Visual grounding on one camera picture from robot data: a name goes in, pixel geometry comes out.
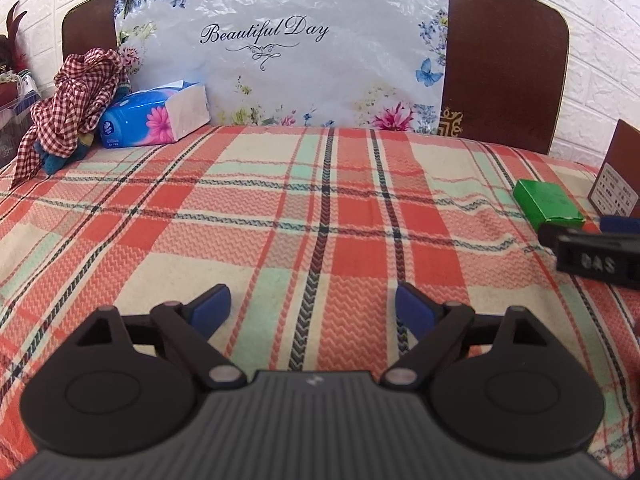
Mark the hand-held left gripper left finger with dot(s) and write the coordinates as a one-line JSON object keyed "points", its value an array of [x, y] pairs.
{"points": [[212, 307]]}

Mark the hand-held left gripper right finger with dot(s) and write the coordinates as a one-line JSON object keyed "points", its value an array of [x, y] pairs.
{"points": [[412, 310]]}

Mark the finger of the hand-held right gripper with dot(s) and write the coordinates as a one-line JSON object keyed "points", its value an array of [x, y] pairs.
{"points": [[622, 224]]}

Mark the brown cardboard box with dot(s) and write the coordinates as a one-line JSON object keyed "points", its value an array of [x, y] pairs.
{"points": [[617, 180]]}

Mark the green box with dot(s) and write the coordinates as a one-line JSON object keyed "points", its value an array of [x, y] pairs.
{"points": [[547, 202]]}

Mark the red plaid blanket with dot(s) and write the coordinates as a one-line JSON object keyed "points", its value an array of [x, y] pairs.
{"points": [[280, 210]]}

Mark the blue tissue pack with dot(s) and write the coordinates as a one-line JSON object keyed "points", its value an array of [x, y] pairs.
{"points": [[145, 120]]}

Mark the brown wooden headboard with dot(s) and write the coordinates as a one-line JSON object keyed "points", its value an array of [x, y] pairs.
{"points": [[500, 55]]}

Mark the teal plush toy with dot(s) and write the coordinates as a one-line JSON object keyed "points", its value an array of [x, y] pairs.
{"points": [[62, 160]]}

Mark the red checkered cloth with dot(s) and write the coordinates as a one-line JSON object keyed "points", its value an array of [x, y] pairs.
{"points": [[75, 105]]}

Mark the clear storage box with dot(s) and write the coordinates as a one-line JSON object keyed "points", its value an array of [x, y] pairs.
{"points": [[15, 125]]}

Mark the floral plastic bag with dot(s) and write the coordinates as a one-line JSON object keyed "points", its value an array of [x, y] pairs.
{"points": [[300, 45]]}

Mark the dark red feather decoration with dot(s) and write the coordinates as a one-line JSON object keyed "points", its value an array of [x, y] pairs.
{"points": [[12, 40]]}

